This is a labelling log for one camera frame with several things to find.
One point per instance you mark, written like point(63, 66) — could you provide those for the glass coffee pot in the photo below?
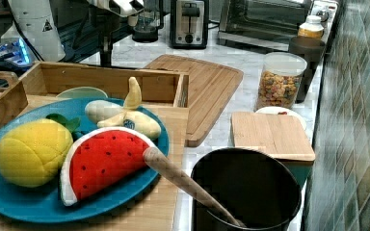
point(150, 22)

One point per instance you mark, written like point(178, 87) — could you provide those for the green small bowl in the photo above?
point(83, 92)

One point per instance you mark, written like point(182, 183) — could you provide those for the wooden cutting board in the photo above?
point(210, 88)

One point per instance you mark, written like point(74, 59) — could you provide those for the white round plate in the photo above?
point(274, 110)

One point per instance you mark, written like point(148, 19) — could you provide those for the teal canister wooden lid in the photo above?
point(279, 136)

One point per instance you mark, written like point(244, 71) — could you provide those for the clear cereal jar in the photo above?
point(280, 80)

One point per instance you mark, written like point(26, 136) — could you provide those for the black utensil holder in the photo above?
point(254, 187)

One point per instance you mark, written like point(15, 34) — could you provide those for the plush peeled banana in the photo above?
point(107, 114)

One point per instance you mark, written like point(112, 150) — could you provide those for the plush watermelon slice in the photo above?
point(99, 160)

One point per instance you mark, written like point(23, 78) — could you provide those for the bamboo drawer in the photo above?
point(157, 86)

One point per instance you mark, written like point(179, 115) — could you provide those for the wooden spoon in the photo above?
point(155, 159)

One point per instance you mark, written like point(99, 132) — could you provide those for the black two-slot toaster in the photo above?
point(189, 24)

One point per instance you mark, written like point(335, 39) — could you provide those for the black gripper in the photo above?
point(109, 26)

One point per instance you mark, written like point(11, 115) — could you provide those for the stainless toaster oven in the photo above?
point(265, 23)

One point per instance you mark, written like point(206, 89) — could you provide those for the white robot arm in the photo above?
point(35, 24)

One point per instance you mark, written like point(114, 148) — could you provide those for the blue round plate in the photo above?
point(102, 169)

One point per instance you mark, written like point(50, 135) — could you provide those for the plush yellow lemon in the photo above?
point(32, 153)

